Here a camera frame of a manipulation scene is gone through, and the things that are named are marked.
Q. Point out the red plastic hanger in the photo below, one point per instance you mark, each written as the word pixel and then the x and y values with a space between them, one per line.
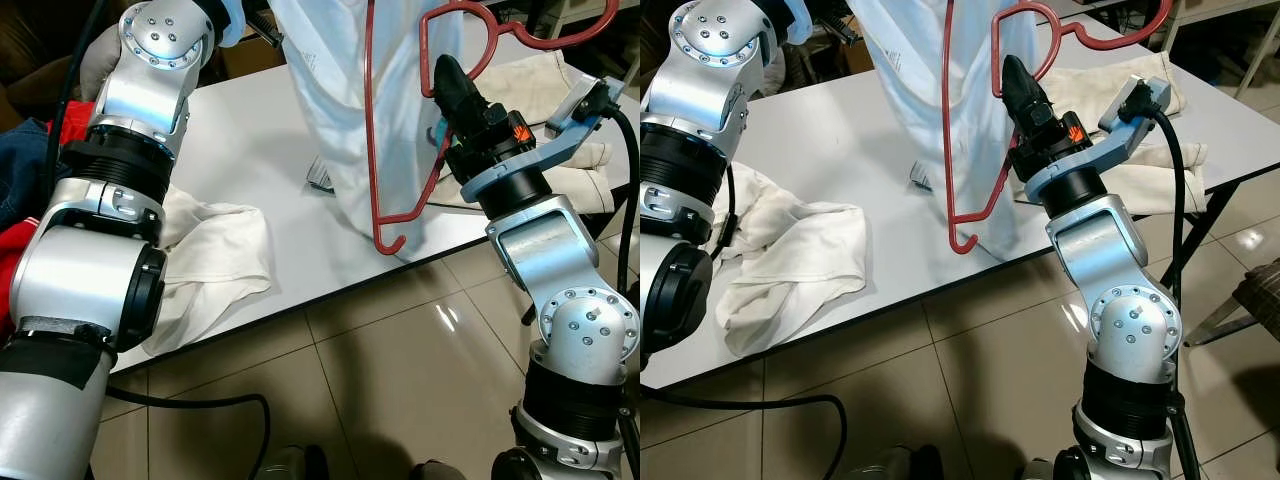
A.
pixel 947 120
pixel 370 120

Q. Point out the thin white t-shirt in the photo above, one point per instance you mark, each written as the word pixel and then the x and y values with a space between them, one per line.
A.
pixel 900 100
pixel 330 100

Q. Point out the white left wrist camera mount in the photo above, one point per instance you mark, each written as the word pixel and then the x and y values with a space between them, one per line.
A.
pixel 228 20
pixel 797 20

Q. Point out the white crumpled cloth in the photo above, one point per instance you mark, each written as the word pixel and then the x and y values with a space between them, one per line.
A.
pixel 210 270
pixel 800 260

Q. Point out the blue denim garment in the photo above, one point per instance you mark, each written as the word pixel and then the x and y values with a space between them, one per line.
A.
pixel 25 170

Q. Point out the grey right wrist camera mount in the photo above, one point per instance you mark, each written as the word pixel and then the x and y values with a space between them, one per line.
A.
pixel 545 150
pixel 1110 145

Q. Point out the grey robot right foot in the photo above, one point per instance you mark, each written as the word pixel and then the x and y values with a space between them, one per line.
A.
pixel 440 470
pixel 1040 471

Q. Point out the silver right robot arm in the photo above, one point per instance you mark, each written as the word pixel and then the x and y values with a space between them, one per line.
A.
pixel 1140 320
pixel 580 330

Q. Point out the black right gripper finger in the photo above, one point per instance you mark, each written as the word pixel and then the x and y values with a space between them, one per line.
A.
pixel 468 95
pixel 1014 90
pixel 447 90
pixel 1035 95

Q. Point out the grey robot foot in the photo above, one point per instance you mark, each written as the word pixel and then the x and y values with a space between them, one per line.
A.
pixel 1040 471
pixel 440 470
pixel 895 465
pixel 290 465

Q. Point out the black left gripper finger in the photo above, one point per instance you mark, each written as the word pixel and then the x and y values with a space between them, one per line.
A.
pixel 265 30
pixel 842 30

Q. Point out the checkered cushion chair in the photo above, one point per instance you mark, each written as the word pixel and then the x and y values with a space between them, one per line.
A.
pixel 1260 290

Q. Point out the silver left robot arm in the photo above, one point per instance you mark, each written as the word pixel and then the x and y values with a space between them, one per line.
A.
pixel 700 90
pixel 130 90

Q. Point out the grey robot left foot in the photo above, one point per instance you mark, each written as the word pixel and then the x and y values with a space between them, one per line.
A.
pixel 290 465
pixel 895 465

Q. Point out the red cloth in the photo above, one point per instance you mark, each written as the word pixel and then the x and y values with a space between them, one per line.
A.
pixel 20 270

